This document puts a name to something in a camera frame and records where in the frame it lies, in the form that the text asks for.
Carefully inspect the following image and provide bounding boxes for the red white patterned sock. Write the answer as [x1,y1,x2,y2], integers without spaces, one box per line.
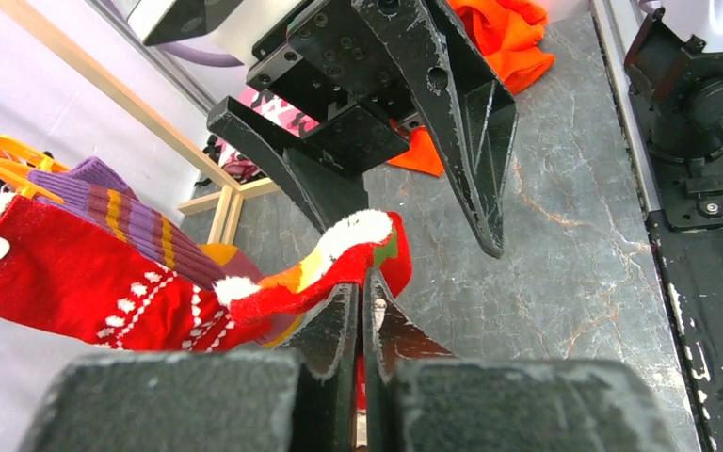
[0,193,271,351]

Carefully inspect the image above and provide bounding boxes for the pink camouflage cloth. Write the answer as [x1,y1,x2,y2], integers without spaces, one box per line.
[215,87,319,182]

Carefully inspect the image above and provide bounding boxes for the purple striped hanging sock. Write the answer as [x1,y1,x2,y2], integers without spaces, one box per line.
[27,156,303,347]

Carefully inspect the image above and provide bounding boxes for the wooden hanger stand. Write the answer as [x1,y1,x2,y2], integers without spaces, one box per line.
[0,1,279,244]

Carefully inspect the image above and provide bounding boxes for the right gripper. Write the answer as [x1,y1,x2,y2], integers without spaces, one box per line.
[206,0,519,260]

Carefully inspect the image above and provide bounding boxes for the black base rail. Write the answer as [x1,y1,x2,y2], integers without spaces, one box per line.
[646,211,723,451]

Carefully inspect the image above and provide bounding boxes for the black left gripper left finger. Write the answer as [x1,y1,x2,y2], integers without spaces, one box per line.
[21,283,360,451]

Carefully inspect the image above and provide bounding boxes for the orange cloth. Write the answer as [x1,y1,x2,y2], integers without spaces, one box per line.
[386,0,556,178]

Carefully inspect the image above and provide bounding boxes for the orange clothespin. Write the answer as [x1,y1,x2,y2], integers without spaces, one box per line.
[0,134,69,204]

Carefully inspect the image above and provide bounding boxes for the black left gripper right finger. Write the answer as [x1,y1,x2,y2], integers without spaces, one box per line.
[362,270,675,451]

